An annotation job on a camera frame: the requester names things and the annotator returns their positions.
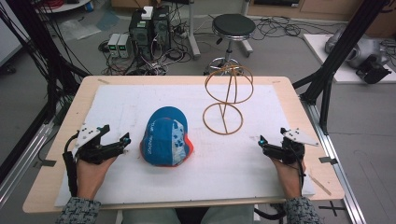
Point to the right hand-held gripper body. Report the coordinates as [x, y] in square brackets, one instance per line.
[292, 152]

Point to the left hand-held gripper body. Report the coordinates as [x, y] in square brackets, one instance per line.
[88, 151]

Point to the person's right hand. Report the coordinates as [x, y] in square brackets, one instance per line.
[291, 180]

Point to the thin wooden stick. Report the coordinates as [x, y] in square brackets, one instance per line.
[320, 185]

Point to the blue baseball cap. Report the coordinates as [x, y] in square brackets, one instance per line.
[165, 140]

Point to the white foam mat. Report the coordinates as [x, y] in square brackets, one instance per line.
[218, 174]

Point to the person's legs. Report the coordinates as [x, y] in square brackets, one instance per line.
[149, 216]

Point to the grey power supply unit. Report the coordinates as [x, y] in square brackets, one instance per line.
[124, 46]
[113, 45]

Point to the white floor platform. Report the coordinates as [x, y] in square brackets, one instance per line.
[320, 53]

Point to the black computer tower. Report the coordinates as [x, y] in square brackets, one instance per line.
[140, 34]
[161, 28]

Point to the clear plastic sheet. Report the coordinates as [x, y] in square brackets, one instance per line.
[79, 29]

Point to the black device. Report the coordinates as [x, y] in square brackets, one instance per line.
[373, 71]

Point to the grey rounded device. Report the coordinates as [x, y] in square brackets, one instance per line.
[364, 48]

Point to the black round stool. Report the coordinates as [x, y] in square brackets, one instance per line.
[233, 26]

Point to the blue tape roll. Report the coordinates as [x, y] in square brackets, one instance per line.
[89, 6]

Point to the white box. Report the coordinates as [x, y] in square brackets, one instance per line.
[147, 13]

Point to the grey table leg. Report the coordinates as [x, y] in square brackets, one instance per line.
[193, 31]

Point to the aluminium rail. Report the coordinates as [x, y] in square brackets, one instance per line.
[336, 155]
[21, 161]

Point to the black metal frame post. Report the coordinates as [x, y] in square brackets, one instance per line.
[342, 49]
[40, 46]

